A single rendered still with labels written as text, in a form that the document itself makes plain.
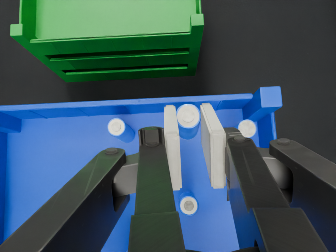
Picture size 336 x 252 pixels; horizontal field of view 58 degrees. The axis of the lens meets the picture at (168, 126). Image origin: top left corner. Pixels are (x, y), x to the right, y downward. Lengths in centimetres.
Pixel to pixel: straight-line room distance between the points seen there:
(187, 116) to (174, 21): 38
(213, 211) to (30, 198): 21
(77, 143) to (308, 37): 60
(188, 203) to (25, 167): 20
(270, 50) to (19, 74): 59
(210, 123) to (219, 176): 3
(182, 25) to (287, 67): 29
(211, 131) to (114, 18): 46
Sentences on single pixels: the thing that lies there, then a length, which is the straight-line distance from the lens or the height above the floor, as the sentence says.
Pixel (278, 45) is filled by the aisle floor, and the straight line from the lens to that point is 77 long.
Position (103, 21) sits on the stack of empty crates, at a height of 16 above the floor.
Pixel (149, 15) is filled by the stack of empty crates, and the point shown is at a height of 16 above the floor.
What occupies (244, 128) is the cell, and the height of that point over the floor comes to 39.
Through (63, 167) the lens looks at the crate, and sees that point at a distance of 37.
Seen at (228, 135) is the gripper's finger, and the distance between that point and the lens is 17.
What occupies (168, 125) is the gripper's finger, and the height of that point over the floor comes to 51.
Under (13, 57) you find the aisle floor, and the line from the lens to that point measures 82.
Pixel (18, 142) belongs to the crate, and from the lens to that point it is 40.
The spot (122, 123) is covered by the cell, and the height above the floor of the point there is 39.
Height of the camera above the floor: 67
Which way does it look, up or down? 81 degrees down
